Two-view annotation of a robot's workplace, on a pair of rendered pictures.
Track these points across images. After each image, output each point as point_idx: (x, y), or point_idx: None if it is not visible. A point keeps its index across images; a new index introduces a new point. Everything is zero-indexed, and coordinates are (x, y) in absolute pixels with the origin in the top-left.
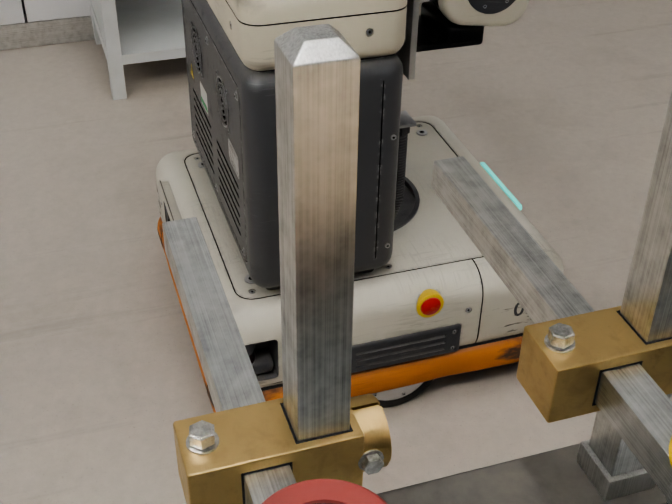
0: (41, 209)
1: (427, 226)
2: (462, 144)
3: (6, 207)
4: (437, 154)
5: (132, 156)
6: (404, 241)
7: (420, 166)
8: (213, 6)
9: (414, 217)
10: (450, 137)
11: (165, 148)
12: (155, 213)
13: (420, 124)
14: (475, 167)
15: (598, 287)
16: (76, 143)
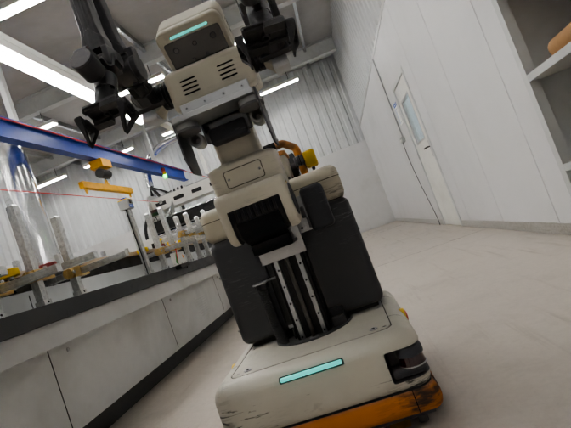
0: (460, 314)
1: (274, 351)
2: (358, 346)
3: (462, 308)
4: (342, 339)
5: (522, 313)
6: (268, 348)
7: (331, 337)
8: None
9: (284, 346)
10: (364, 338)
11: (537, 318)
12: (454, 336)
13: (386, 326)
14: (319, 351)
15: None
16: (535, 298)
